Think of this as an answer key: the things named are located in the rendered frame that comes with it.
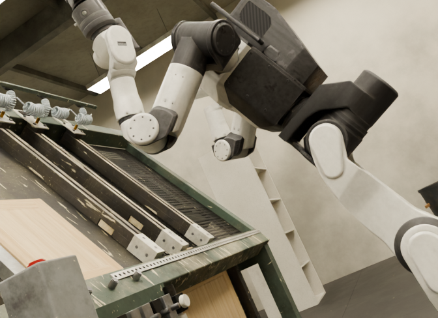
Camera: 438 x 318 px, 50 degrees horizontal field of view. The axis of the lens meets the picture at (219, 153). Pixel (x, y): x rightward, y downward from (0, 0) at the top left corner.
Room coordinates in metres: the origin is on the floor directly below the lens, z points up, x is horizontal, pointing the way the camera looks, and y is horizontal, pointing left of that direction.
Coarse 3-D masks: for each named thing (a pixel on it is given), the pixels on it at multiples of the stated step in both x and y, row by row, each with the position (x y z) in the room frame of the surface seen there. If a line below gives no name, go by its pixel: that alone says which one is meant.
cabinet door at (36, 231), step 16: (0, 208) 1.53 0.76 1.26; (16, 208) 1.60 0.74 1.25; (32, 208) 1.67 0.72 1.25; (48, 208) 1.74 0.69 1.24; (0, 224) 1.46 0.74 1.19; (16, 224) 1.52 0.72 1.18; (32, 224) 1.58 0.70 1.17; (48, 224) 1.64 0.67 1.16; (64, 224) 1.70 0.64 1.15; (0, 240) 1.38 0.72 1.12; (16, 240) 1.44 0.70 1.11; (32, 240) 1.49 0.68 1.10; (48, 240) 1.55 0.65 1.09; (64, 240) 1.61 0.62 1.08; (80, 240) 1.67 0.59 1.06; (16, 256) 1.37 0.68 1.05; (32, 256) 1.41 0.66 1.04; (48, 256) 1.47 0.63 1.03; (64, 256) 1.53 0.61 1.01; (80, 256) 1.59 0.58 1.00; (96, 256) 1.65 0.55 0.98; (96, 272) 1.56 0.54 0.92
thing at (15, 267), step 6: (0, 246) 1.32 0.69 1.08; (0, 252) 1.30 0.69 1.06; (6, 252) 1.31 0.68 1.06; (0, 258) 1.28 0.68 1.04; (6, 258) 1.29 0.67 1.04; (12, 258) 1.31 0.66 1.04; (0, 264) 1.27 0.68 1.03; (6, 264) 1.27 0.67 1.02; (12, 264) 1.29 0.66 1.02; (18, 264) 1.30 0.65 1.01; (0, 270) 1.27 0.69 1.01; (6, 270) 1.27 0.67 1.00; (12, 270) 1.27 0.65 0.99; (18, 270) 1.28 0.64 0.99; (0, 276) 1.27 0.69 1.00; (6, 276) 1.27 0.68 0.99
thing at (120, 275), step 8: (248, 232) 2.90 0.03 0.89; (256, 232) 3.01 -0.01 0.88; (224, 240) 2.49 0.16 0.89; (232, 240) 2.57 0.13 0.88; (200, 248) 2.19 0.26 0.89; (208, 248) 2.25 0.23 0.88; (176, 256) 1.95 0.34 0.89; (184, 256) 2.00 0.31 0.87; (144, 264) 1.72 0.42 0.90; (152, 264) 1.76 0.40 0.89; (160, 264) 1.80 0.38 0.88; (120, 272) 1.57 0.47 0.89; (128, 272) 1.60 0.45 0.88
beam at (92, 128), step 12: (0, 108) 2.14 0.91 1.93; (24, 120) 2.23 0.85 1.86; (48, 120) 2.43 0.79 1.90; (60, 120) 2.56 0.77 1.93; (48, 132) 2.44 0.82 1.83; (60, 132) 2.52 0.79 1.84; (84, 132) 2.70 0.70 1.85; (96, 132) 2.81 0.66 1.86; (108, 132) 2.94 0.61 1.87; (120, 132) 3.12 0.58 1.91; (96, 144) 2.89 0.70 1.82; (108, 144) 3.00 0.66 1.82; (120, 144) 3.12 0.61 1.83
